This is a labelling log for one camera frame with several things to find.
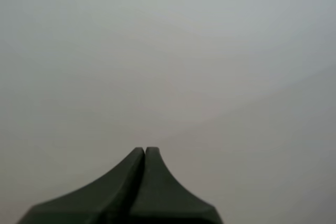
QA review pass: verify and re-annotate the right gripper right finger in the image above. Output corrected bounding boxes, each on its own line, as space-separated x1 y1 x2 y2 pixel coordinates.
130 146 224 224

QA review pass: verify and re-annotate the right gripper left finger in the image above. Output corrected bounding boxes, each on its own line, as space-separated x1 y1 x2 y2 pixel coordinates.
16 147 145 224

